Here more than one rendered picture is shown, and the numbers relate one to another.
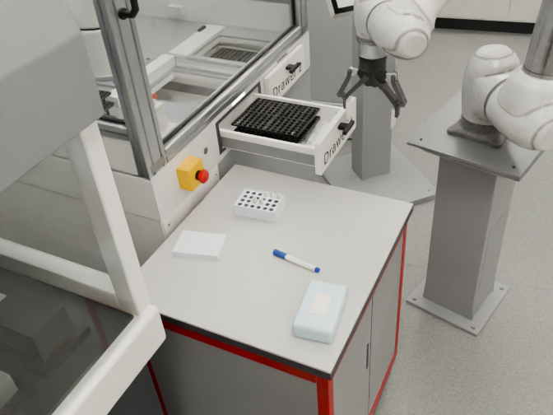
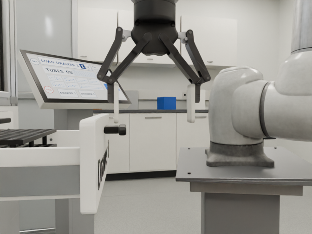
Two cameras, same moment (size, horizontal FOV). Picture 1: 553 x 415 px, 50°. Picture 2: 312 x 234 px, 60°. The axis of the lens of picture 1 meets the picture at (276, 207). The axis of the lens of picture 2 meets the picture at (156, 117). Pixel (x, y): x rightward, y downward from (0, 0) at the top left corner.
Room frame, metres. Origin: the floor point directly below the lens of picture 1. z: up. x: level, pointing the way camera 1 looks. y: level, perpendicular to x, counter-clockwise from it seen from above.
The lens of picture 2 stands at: (1.12, -0.01, 0.94)
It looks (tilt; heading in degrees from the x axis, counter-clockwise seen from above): 2 degrees down; 324
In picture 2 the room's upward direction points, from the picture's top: straight up
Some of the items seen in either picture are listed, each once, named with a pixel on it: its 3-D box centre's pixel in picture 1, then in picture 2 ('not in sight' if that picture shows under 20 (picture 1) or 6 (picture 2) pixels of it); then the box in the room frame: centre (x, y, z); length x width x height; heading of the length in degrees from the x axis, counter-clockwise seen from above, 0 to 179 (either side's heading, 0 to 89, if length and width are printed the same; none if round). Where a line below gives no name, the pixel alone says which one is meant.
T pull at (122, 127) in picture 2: (345, 126); (115, 129); (1.52, -0.22, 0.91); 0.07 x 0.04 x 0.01; 150
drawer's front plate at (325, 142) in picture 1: (336, 134); (99, 148); (1.53, -0.20, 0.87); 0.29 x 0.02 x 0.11; 150
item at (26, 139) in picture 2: (305, 122); (37, 135); (1.58, -0.11, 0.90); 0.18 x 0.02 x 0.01; 150
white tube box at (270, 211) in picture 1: (259, 205); not in sight; (1.35, 0.05, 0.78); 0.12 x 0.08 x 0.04; 66
